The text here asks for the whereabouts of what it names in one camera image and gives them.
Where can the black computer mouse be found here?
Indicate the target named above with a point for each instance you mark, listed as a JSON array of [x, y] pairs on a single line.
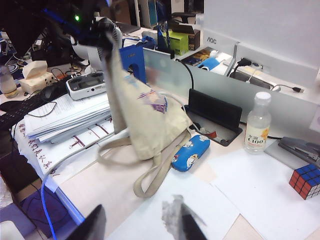
[[50, 92]]

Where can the white fan with black grille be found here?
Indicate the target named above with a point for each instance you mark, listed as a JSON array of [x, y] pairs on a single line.
[[85, 53]]

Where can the clear plastic wrap piece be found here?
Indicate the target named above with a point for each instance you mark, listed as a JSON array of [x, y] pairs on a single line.
[[171, 215]]

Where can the frosted glass desk partition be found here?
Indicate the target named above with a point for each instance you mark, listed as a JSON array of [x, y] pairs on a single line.
[[170, 72]]

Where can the bottle with pale liquid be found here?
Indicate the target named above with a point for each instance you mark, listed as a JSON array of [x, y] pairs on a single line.
[[7, 85]]

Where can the white handheld controller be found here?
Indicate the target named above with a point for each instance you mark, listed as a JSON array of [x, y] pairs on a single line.
[[85, 85]]

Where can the beige canvas tote bag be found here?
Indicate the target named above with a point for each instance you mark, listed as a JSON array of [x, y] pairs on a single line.
[[147, 117]]

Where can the clear plastic bag with papers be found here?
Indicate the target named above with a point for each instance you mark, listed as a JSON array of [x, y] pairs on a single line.
[[75, 150]]

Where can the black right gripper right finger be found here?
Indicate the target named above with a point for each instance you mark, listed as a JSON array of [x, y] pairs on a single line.
[[191, 225]]

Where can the black keyboard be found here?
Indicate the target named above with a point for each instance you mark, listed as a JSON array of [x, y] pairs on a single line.
[[22, 107]]

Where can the grey stapler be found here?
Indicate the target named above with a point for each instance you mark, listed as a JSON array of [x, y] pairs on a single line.
[[300, 150]]

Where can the tissue box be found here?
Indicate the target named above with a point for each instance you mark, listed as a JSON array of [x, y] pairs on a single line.
[[35, 77]]

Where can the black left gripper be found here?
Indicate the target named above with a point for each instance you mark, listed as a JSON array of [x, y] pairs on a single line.
[[62, 22]]

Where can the blue plastic stand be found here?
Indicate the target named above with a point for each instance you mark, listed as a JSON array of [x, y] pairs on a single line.
[[132, 60]]

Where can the stack of printed papers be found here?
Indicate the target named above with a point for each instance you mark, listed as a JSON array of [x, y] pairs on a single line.
[[67, 115]]

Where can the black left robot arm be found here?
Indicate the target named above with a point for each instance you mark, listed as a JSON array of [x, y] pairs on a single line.
[[22, 22]]

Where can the white paper sheet under cube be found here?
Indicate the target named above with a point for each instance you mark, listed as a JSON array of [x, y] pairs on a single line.
[[262, 190]]

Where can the black rectangular box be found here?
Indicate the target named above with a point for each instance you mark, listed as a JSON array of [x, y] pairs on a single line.
[[215, 112]]

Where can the black box with gold print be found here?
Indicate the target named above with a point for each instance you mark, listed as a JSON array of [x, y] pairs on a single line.
[[194, 40]]

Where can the large white paper sheet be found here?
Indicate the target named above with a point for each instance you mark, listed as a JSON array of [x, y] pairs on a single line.
[[150, 220]]

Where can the green box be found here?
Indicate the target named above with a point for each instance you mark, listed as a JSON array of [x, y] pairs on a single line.
[[178, 42]]

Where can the white monitor back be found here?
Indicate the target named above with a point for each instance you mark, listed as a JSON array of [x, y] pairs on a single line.
[[262, 30]]

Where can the rubik's cube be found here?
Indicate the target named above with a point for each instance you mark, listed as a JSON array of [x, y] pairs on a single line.
[[306, 181]]

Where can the blue cartoon glasses case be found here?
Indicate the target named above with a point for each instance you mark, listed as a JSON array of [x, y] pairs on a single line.
[[191, 153]]

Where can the clear plastic drink bottle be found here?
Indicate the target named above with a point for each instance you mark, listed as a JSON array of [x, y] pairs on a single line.
[[257, 125]]

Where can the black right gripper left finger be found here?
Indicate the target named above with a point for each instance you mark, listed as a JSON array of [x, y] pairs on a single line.
[[91, 225]]

